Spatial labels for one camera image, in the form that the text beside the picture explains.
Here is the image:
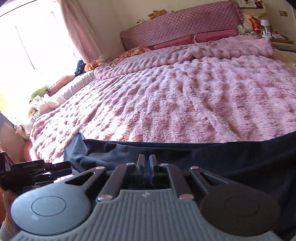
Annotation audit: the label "white bedside lamp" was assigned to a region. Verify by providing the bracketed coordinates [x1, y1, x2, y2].
[260, 19, 272, 39]

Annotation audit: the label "brown plush toy on headboard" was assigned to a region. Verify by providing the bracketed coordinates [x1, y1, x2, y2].
[148, 9, 168, 20]

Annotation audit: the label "pink curtain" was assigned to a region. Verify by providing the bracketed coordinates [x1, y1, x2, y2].
[58, 1, 108, 63]

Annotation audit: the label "person's left hand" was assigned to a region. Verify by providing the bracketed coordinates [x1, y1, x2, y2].
[3, 190, 17, 234]

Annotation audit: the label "red snack bag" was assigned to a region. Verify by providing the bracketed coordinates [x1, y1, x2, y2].
[248, 16, 262, 32]

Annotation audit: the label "dark pink pillow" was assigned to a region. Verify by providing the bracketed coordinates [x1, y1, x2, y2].
[150, 29, 238, 50]

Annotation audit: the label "dark navy pants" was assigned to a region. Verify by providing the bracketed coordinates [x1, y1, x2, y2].
[63, 131, 296, 223]

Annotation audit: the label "pink quilted headboard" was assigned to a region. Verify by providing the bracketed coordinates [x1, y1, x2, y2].
[120, 1, 243, 51]

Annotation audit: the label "floral orange pillow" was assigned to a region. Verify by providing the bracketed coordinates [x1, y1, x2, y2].
[117, 47, 151, 59]

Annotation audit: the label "green plush toy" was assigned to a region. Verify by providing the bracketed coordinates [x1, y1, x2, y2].
[29, 85, 49, 102]

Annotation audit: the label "pink fluffy blanket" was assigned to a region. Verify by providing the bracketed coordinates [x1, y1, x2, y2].
[30, 36, 295, 162]

